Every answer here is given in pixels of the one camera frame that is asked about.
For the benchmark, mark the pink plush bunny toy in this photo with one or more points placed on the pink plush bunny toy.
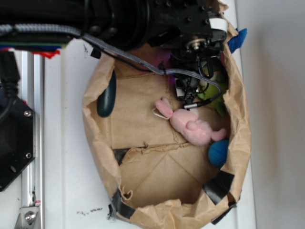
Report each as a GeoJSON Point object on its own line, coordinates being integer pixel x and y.
{"type": "Point", "coordinates": [188, 123]}

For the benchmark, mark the brown paper bag bin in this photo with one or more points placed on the brown paper bag bin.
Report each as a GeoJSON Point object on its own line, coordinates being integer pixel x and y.
{"type": "Point", "coordinates": [155, 178]}

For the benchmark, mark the dark green oval object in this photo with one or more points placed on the dark green oval object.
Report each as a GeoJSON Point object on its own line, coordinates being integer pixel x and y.
{"type": "Point", "coordinates": [106, 101]}

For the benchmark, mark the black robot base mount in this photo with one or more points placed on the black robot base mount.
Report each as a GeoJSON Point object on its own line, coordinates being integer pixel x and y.
{"type": "Point", "coordinates": [16, 124]}

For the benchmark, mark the white plastic tray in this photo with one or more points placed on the white plastic tray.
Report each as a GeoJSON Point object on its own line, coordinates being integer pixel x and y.
{"type": "Point", "coordinates": [74, 196]}

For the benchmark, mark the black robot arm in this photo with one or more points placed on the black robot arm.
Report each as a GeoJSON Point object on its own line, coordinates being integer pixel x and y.
{"type": "Point", "coordinates": [112, 26]}

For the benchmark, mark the aluminium extrusion rail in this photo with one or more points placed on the aluminium extrusion rail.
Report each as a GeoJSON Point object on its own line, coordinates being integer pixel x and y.
{"type": "Point", "coordinates": [31, 67]}

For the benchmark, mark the green plush frog toy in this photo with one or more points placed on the green plush frog toy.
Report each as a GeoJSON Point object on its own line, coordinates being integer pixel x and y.
{"type": "Point", "coordinates": [209, 90]}

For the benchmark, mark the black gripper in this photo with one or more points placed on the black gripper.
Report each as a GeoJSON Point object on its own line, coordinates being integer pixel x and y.
{"type": "Point", "coordinates": [194, 34]}

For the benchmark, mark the blue yarn ball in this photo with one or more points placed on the blue yarn ball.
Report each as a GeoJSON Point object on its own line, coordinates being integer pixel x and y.
{"type": "Point", "coordinates": [217, 153]}

